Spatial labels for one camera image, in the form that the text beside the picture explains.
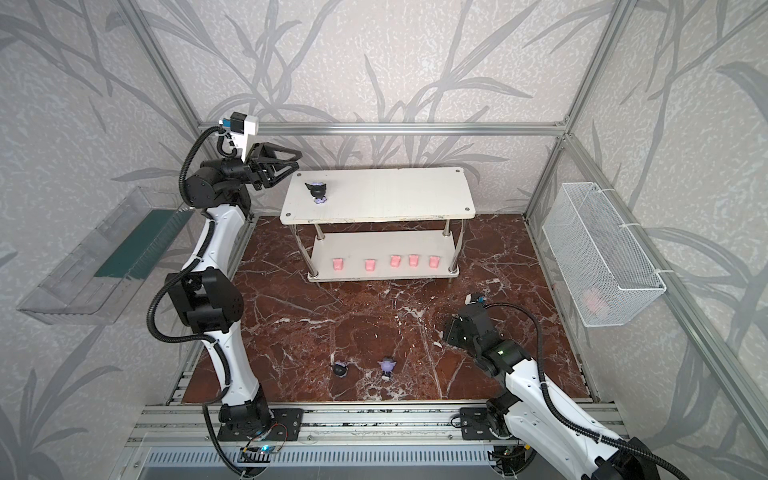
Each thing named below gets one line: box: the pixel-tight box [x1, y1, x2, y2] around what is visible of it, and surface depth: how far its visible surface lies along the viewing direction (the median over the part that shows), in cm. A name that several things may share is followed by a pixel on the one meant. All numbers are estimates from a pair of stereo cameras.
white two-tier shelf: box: [280, 167, 476, 283], surface depth 83 cm
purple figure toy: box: [377, 357, 397, 372], surface depth 82 cm
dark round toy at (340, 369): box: [333, 360, 349, 378], surface depth 82 cm
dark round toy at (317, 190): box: [304, 182, 327, 204], surface depth 75 cm
